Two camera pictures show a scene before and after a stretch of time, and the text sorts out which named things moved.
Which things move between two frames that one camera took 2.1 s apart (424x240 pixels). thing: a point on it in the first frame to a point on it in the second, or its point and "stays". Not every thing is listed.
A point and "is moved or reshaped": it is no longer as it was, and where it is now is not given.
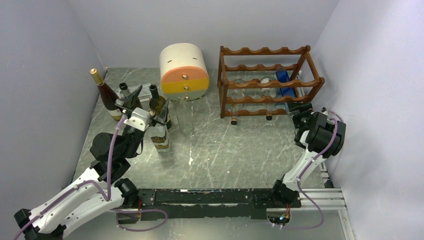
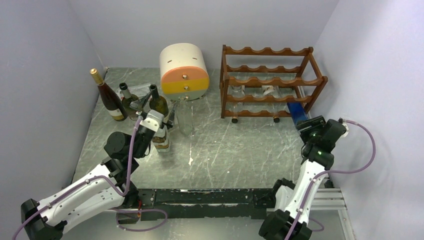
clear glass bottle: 184,112 stays
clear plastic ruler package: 145,94 stays
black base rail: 196,203 stays
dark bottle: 160,137 stays
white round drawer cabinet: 184,74 stays
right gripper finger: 300,108 to 314,122
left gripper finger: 128,103 to 140,104
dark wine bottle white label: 157,103 stays
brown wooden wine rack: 255,82 stays
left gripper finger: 162,115 to 170,124
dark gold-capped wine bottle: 108,96 stays
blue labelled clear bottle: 283,77 is moved or reshaped
